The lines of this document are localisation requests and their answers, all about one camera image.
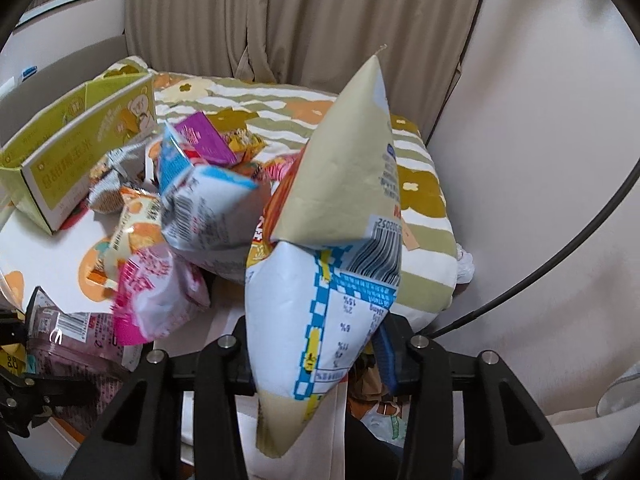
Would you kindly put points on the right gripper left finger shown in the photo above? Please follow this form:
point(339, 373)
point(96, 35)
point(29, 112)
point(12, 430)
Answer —
point(138, 436)

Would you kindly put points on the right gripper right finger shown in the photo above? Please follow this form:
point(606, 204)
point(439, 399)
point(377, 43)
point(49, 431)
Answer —
point(506, 436)

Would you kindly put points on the pink strawberry candy bag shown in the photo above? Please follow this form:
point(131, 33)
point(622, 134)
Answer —
point(157, 293)

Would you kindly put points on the cream white chip bag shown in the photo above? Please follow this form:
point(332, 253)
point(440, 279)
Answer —
point(324, 264)

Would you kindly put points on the silver blue snack bag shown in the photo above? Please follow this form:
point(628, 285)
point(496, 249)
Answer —
point(209, 213)

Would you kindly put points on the purple snack packet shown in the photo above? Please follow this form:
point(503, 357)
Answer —
point(199, 132)

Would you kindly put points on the striped floral bedspread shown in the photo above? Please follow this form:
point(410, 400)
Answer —
point(285, 117)

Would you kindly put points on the pink barcode snack packet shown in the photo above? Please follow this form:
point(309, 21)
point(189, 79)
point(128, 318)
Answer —
point(82, 340)

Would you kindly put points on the orange cracker snack bag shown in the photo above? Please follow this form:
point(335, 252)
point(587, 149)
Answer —
point(138, 227)

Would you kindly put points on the white orange-print tray cloth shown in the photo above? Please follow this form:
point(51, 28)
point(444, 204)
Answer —
point(58, 264)

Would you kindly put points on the green cardboard box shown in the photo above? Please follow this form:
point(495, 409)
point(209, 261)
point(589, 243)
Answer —
point(45, 166)

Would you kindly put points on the beige curtain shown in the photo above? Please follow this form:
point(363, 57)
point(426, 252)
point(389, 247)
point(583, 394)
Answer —
point(317, 44)

